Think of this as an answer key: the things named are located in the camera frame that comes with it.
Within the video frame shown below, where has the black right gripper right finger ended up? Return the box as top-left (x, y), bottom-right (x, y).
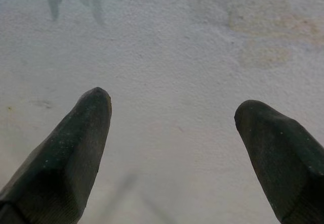
top-left (233, 99), bottom-right (324, 224)

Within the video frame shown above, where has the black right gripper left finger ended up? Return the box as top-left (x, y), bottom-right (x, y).
top-left (0, 86), bottom-right (112, 224)

